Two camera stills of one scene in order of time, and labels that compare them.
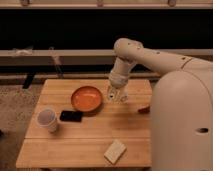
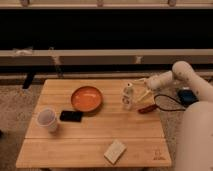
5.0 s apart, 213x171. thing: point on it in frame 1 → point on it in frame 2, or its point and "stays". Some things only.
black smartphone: (71, 116) stays
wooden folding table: (73, 125) stays
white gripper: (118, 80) → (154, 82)
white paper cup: (47, 118) stays
